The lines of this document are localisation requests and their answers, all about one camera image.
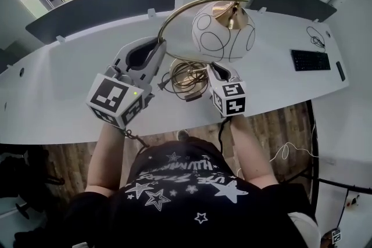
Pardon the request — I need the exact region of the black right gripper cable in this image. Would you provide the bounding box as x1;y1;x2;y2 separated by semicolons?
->
217;117;231;154

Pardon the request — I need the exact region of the black slim remote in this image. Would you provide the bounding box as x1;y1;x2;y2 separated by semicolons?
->
335;60;346;82

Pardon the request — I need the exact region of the black star print t-shirt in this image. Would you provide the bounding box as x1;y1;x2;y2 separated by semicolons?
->
62;138;317;248

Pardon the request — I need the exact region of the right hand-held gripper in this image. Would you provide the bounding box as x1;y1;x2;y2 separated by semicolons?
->
206;62;247;118

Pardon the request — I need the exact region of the thin black coiled cable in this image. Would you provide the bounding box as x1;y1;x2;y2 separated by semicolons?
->
306;26;326;49

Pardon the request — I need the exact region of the black office chair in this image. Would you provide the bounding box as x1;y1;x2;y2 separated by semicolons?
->
0;143;66;220

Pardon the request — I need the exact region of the person's left forearm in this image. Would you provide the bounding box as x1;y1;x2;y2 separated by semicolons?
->
85;123;131;198

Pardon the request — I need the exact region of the black metal rack frame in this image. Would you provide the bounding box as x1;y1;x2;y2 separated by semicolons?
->
293;171;372;232

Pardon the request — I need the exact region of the white floor cable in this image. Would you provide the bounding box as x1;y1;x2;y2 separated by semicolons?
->
237;121;320;178

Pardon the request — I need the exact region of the black keyboard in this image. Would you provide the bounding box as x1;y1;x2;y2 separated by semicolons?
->
291;49;331;72

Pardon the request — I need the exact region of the person's right forearm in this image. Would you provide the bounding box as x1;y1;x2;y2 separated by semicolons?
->
229;116;280;190

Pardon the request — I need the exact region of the braided left gripper cable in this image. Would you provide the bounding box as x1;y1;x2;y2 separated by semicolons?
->
123;128;151;149

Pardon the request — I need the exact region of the brass lamp with white globe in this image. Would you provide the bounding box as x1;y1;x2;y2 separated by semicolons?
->
156;0;256;103

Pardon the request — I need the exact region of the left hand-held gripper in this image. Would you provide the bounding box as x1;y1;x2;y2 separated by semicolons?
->
85;35;168;129

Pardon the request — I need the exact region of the white curved desk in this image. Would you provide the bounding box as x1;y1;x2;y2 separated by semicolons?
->
0;7;349;145

